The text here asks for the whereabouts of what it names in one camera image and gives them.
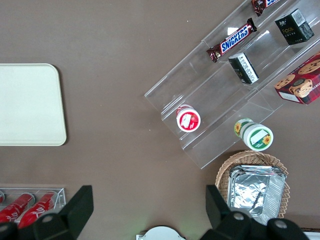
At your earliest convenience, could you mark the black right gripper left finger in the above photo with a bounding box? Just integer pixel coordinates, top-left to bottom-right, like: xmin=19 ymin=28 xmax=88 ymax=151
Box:
xmin=0 ymin=184 xmax=95 ymax=240

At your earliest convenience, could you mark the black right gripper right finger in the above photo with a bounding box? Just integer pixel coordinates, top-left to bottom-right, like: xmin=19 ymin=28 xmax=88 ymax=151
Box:
xmin=201 ymin=184 xmax=310 ymax=240

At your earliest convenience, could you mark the aluminium foil tray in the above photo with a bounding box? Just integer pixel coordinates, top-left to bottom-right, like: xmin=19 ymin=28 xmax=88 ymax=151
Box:
xmin=228 ymin=164 xmax=287 ymax=226

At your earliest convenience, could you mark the light wicker basket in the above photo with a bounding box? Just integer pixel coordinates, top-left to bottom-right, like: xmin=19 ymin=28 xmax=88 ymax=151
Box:
xmin=214 ymin=149 xmax=291 ymax=227

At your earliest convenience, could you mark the cream plastic tray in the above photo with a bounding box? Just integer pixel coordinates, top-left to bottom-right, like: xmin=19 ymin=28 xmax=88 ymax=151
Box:
xmin=0 ymin=63 xmax=68 ymax=147

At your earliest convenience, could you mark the clear acrylic bottle rack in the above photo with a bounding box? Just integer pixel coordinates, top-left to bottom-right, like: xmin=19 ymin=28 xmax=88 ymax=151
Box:
xmin=0 ymin=187 xmax=67 ymax=224

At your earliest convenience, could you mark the red cola bottle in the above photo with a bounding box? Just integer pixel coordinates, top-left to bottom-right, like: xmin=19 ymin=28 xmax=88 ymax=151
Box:
xmin=17 ymin=191 xmax=58 ymax=230
xmin=0 ymin=192 xmax=36 ymax=223

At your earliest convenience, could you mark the white snack bin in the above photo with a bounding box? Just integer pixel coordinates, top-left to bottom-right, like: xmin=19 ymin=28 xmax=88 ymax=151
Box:
xmin=299 ymin=226 xmax=320 ymax=240

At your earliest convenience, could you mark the green lid sunflower cup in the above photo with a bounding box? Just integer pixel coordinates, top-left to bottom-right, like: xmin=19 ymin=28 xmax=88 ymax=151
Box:
xmin=233 ymin=118 xmax=274 ymax=152

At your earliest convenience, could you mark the red lid yogurt cup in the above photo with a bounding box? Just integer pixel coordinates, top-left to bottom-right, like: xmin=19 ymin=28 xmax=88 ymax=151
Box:
xmin=175 ymin=104 xmax=202 ymax=133

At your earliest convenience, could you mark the clear acrylic stepped shelf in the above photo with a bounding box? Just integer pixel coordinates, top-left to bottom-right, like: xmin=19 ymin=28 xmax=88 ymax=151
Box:
xmin=144 ymin=0 xmax=320 ymax=170

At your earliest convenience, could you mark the small black carton box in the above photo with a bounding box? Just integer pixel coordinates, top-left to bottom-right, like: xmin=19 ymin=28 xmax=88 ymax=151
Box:
xmin=228 ymin=52 xmax=260 ymax=85
xmin=274 ymin=8 xmax=315 ymax=46

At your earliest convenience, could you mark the red plaid cookie box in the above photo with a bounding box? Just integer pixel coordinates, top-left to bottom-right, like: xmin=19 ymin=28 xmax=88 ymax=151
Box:
xmin=273 ymin=51 xmax=320 ymax=106

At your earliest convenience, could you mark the Snickers chocolate bar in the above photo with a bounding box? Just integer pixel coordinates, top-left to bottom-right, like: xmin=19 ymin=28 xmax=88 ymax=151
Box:
xmin=206 ymin=17 xmax=258 ymax=64
xmin=250 ymin=0 xmax=283 ymax=17

